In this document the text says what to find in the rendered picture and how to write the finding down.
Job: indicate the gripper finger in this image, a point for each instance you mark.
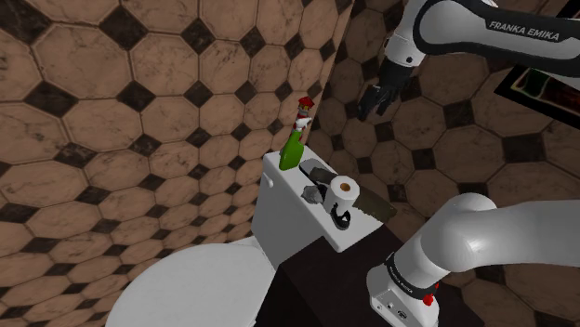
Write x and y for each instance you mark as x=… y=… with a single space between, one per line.
x=384 y=103
x=368 y=103

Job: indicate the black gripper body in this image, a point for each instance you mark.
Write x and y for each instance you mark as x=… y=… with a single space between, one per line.
x=395 y=74

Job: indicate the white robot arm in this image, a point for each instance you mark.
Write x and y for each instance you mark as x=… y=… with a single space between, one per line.
x=471 y=235

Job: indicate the red and white figure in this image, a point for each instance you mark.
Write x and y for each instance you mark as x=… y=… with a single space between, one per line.
x=304 y=113

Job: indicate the shiny black flat object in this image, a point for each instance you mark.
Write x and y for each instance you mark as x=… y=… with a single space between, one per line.
x=308 y=166

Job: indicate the green bottle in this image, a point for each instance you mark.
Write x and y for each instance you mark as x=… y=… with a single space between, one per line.
x=290 y=151

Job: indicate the white toilet paper roll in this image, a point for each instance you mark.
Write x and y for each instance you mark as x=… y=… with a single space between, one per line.
x=340 y=194

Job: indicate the grey crumpled lump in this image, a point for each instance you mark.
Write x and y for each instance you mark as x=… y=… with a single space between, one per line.
x=311 y=194

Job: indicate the black roll holder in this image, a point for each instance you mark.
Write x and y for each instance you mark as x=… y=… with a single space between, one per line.
x=340 y=219

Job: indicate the dark robot stand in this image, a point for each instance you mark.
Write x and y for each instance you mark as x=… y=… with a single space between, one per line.
x=335 y=281

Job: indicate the dark framed wall picture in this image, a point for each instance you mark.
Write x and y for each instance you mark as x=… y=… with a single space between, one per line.
x=543 y=93

